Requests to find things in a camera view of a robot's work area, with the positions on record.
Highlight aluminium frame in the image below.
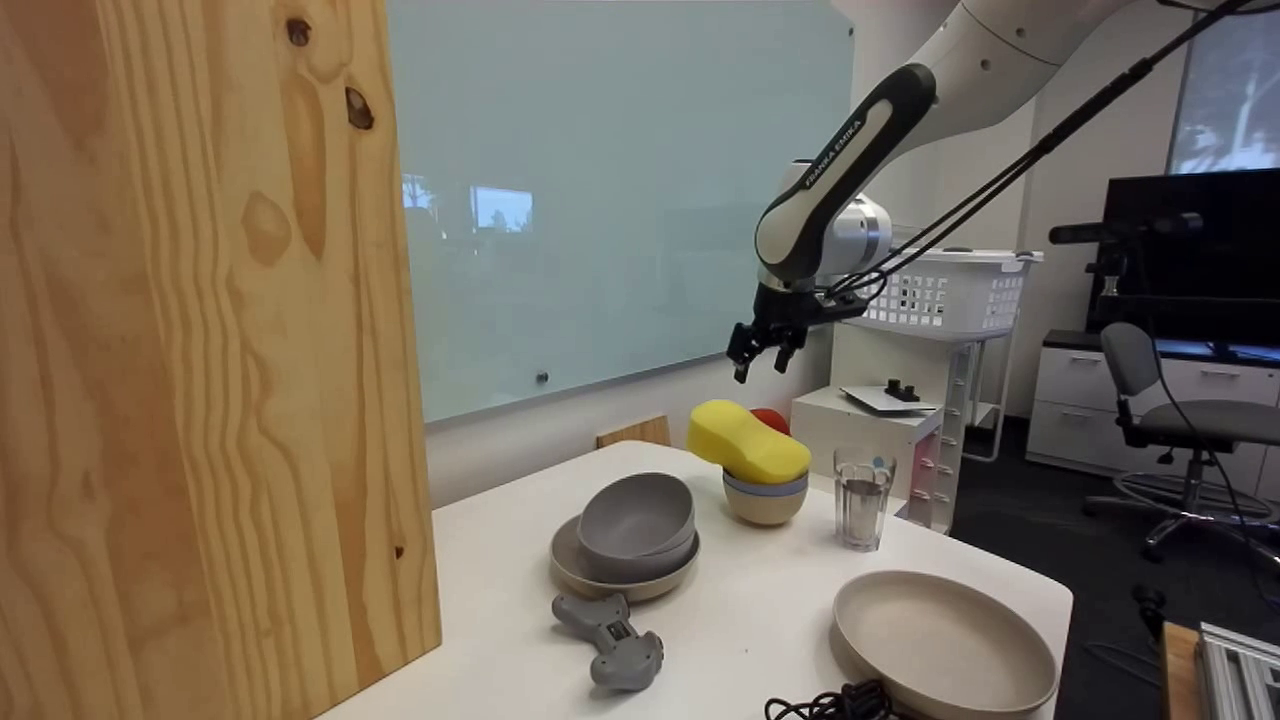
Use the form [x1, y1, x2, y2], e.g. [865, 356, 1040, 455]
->
[1197, 616, 1280, 720]

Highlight flat white device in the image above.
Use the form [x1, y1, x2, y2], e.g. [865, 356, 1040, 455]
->
[840, 380, 943, 420]

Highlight yellow cloth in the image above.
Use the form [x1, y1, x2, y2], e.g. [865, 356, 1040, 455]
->
[682, 397, 814, 489]

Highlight white side table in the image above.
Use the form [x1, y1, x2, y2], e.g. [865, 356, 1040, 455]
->
[789, 383, 943, 499]

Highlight black monitor screen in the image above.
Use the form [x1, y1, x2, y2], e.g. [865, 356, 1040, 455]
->
[1085, 169, 1280, 350]

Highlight black cable on table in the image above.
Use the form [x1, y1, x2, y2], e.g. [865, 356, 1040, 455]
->
[760, 675, 922, 720]

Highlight white wire shelf rack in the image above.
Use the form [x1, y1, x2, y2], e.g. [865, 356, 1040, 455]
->
[917, 331, 1016, 536]

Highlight white laundry basket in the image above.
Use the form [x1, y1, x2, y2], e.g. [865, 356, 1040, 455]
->
[852, 243, 1048, 345]

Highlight beige bowl with blue inside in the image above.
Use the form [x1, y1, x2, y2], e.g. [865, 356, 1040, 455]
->
[719, 465, 813, 531]

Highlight small grey-beige plate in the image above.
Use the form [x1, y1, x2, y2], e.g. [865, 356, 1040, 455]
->
[546, 515, 702, 609]

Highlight tall wooden box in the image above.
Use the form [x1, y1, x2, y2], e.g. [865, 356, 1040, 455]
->
[0, 0, 449, 720]

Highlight glass whiteboard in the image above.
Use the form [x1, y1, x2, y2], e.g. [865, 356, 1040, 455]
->
[381, 0, 859, 427]

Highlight white drawer cabinet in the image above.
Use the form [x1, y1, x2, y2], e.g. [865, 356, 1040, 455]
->
[1022, 331, 1280, 502]

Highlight grey office chair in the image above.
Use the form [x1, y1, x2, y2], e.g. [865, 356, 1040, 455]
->
[1078, 319, 1280, 565]

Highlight large beige plate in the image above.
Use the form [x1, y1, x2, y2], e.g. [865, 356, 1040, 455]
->
[826, 567, 1061, 720]

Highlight clear drinking glass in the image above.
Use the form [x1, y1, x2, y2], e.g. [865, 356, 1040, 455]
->
[833, 447, 901, 556]

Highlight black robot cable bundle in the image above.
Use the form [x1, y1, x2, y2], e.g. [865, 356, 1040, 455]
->
[824, 0, 1255, 303]

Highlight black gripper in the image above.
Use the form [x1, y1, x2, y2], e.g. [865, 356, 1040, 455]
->
[722, 279, 833, 388]

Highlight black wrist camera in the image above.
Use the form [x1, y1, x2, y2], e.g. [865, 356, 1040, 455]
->
[794, 282, 872, 327]

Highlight grey bowl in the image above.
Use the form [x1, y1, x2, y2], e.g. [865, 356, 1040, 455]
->
[573, 469, 702, 585]

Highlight window with tree view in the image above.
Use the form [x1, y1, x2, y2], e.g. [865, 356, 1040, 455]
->
[1168, 5, 1280, 174]

